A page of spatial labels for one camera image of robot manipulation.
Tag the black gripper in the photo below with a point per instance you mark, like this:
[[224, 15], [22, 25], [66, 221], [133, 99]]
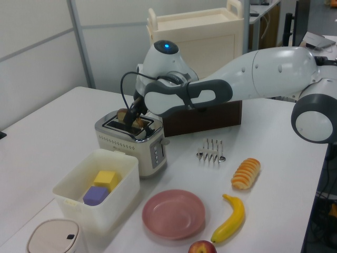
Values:
[[139, 98]]

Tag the brown bread slice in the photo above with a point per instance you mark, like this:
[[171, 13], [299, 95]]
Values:
[[119, 114]]

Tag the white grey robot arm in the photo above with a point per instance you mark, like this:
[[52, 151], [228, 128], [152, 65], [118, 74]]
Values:
[[263, 76]]

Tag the cream chrome toaster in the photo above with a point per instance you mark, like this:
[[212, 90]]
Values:
[[137, 147]]

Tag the orange striped bread roll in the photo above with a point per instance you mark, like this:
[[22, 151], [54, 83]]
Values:
[[246, 174]]

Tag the yellow block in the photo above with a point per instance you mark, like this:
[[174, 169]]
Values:
[[105, 179]]

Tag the dark brown wooden crate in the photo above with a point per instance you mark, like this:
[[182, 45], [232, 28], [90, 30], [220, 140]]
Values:
[[210, 118]]

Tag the white plastic container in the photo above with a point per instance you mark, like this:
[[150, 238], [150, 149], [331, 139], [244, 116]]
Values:
[[105, 184]]

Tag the metal toast rack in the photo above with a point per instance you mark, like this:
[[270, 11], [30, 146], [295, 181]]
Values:
[[210, 154]]

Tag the purple block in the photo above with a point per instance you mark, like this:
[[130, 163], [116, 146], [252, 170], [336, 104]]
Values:
[[95, 196]]

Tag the cream toy cabinet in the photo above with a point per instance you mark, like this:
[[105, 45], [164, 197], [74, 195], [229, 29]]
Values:
[[210, 42]]

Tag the pink plate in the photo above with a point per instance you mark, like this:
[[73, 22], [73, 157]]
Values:
[[173, 214]]

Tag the black object at table edge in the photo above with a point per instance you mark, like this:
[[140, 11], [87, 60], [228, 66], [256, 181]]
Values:
[[2, 135]]

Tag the yellow banana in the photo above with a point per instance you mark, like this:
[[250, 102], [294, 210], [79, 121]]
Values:
[[233, 220]]

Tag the white lidded bin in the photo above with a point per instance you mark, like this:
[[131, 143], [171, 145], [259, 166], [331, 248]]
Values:
[[56, 237]]

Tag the red apple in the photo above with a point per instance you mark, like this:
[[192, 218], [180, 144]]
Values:
[[202, 247]]

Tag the grey laptop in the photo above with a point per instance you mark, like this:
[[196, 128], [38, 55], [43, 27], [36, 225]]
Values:
[[317, 40]]

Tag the grey partition post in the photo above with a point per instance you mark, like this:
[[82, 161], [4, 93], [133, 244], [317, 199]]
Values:
[[83, 44]]

